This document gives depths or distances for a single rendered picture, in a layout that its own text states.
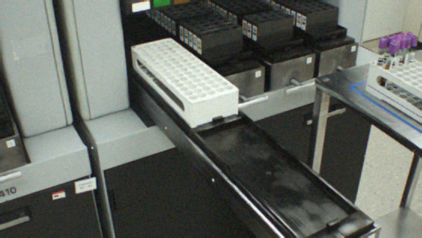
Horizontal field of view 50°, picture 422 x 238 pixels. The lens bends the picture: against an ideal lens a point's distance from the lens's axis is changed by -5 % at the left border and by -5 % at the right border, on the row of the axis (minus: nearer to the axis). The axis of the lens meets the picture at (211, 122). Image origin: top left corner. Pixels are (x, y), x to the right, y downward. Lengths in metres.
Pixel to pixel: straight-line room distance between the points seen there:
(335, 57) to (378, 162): 1.07
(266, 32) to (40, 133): 0.58
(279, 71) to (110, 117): 0.41
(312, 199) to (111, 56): 0.52
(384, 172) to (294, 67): 1.12
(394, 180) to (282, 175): 1.42
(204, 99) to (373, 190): 1.34
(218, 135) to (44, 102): 0.37
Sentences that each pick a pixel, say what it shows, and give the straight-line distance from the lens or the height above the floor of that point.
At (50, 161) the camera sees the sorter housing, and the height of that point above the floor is 0.73.
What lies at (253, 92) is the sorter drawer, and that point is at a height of 0.75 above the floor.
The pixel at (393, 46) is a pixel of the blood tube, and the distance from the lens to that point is 0.95.
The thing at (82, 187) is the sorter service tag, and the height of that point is 0.64.
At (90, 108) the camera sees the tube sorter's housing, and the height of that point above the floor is 0.77.
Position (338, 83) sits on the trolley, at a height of 0.82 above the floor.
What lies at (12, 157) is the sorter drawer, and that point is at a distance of 0.95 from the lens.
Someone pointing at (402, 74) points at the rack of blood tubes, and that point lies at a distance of 0.96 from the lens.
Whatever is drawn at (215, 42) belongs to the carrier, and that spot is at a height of 0.86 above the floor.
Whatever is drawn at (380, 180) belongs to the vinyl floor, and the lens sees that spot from 2.13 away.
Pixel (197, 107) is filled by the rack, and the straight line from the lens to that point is 0.84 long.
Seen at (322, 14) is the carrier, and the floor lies 0.87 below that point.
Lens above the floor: 1.28
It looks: 32 degrees down
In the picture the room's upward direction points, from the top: 1 degrees counter-clockwise
